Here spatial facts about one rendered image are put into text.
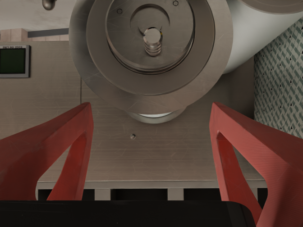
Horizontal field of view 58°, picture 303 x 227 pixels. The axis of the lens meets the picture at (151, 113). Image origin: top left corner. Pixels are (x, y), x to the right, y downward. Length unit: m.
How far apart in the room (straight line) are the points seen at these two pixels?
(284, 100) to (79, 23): 0.28
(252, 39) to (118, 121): 0.33
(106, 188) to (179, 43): 0.42
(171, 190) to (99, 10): 0.42
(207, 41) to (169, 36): 0.04
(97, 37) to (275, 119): 0.28
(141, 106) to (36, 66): 0.43
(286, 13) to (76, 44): 0.19
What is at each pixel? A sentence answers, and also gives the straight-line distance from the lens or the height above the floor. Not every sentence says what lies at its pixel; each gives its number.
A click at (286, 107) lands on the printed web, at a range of 0.40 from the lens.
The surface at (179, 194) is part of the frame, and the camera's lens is 0.59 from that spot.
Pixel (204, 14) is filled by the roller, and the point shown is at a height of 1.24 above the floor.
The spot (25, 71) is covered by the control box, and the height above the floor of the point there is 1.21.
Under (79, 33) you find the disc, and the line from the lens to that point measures 0.26.
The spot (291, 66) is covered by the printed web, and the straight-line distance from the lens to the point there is 0.39.
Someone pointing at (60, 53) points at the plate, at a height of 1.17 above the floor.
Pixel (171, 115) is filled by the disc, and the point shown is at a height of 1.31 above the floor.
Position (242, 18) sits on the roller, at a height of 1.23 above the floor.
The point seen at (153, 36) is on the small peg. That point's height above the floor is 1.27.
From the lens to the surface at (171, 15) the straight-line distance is 0.24.
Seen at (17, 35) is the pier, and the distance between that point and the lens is 3.98.
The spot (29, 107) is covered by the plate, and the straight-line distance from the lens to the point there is 0.63.
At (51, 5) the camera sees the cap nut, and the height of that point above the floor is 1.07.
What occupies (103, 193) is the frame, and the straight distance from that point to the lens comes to 0.60.
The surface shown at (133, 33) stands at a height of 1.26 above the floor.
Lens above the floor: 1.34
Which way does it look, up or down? 4 degrees down
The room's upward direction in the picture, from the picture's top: 179 degrees clockwise
